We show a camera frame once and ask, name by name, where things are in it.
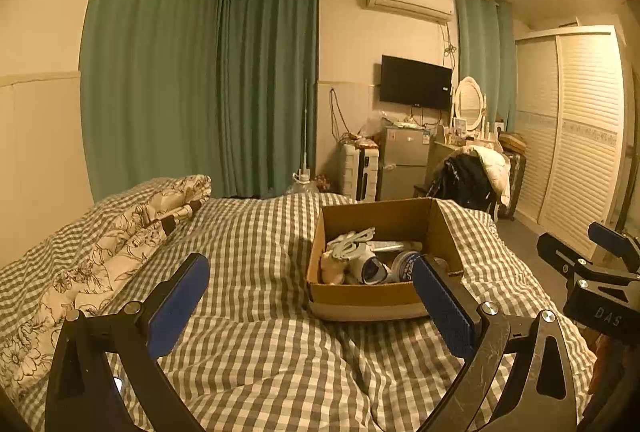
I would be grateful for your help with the narrow green curtain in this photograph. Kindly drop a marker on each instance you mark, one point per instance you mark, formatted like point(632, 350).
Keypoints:
point(482, 56)

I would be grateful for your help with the white jacket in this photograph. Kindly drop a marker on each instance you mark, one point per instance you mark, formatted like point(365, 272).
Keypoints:
point(495, 171)

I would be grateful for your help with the white glove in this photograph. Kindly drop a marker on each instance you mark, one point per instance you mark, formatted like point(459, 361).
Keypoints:
point(332, 269)

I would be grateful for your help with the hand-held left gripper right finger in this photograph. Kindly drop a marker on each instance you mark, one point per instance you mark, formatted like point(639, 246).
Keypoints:
point(442, 307)

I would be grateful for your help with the white squeeze tube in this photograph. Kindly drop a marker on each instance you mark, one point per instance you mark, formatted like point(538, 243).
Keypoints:
point(395, 245)

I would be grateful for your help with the white louvred wardrobe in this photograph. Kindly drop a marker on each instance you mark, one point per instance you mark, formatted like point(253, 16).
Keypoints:
point(575, 136)

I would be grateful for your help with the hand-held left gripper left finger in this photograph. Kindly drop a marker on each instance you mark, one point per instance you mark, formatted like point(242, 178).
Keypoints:
point(177, 307)

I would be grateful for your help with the silver small fridge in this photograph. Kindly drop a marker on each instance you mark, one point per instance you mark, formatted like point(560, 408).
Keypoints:
point(402, 161)

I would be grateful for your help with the clear plastic bag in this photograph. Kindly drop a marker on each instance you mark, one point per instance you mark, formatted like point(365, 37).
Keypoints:
point(371, 125)

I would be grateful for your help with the clear plastic water bottle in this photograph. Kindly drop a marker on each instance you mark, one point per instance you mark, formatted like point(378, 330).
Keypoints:
point(405, 264)

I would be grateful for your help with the white suitcase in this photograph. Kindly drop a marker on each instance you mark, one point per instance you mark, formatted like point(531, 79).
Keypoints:
point(360, 171)

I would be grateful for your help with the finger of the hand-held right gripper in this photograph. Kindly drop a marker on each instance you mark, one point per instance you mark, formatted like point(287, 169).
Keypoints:
point(612, 239)
point(557, 254)

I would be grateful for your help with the cardboard box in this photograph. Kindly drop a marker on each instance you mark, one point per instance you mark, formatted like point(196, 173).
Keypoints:
point(360, 297)

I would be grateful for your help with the grey checkered blanket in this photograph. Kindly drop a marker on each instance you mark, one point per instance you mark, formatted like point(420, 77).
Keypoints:
point(260, 262)

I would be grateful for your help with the brown suitcase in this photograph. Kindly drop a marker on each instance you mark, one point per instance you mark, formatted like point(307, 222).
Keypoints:
point(515, 182)

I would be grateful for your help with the floral quilt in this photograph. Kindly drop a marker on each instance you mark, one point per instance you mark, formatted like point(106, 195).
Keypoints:
point(110, 252)

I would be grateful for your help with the black wall television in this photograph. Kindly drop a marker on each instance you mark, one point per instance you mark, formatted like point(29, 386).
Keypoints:
point(415, 81)

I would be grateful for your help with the silver blister pack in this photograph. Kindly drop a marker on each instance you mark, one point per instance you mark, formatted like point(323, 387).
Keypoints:
point(350, 243)

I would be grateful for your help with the wide green curtain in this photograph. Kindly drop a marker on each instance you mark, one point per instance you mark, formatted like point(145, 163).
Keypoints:
point(200, 71)

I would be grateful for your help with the white pole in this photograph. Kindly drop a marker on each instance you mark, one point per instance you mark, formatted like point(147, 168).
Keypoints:
point(305, 131)

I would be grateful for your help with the white oval mirror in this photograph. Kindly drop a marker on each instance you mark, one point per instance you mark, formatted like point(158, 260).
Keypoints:
point(469, 99)

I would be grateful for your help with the dressing table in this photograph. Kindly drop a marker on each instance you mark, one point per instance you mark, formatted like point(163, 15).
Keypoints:
point(445, 149)

